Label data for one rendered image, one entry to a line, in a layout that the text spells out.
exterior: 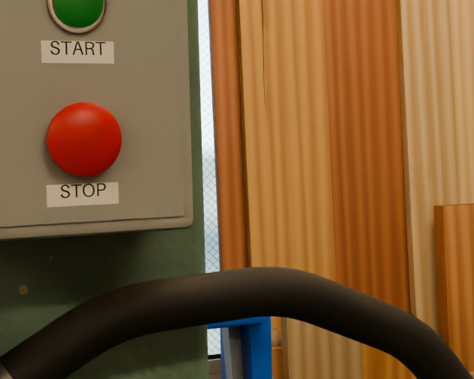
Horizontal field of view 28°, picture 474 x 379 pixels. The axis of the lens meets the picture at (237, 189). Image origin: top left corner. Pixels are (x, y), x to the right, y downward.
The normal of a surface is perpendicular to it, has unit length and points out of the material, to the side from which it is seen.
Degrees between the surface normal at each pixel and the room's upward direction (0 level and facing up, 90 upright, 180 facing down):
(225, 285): 53
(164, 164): 90
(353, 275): 87
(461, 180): 87
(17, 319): 90
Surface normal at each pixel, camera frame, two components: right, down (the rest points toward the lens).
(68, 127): 0.27, -0.04
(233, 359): 0.46, -0.11
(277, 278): 0.37, -0.58
